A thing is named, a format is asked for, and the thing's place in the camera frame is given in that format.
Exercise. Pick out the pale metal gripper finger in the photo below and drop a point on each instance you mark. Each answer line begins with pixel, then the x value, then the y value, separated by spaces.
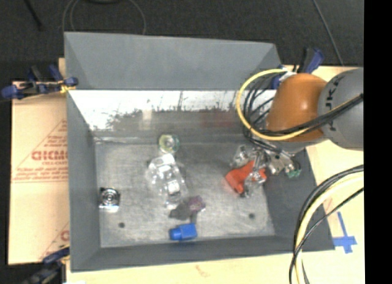
pixel 254 180
pixel 242 155

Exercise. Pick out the orange-red plastic block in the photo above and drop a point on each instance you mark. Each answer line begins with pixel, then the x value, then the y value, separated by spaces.
pixel 237 178

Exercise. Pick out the dark purple toy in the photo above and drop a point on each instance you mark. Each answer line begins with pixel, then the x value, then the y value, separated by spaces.
pixel 189 207

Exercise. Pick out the green-tinted clear glass cup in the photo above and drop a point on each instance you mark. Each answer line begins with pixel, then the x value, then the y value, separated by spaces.
pixel 168 143

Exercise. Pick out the clear plastic bottle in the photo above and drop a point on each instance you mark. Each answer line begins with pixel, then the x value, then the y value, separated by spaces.
pixel 167 178

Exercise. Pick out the blue plastic block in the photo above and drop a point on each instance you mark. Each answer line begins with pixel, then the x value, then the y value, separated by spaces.
pixel 183 231

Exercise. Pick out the grey metal bin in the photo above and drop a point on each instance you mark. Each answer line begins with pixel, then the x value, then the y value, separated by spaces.
pixel 137 62

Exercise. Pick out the brown cardboard board red print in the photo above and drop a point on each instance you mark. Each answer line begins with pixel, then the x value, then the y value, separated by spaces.
pixel 36 185

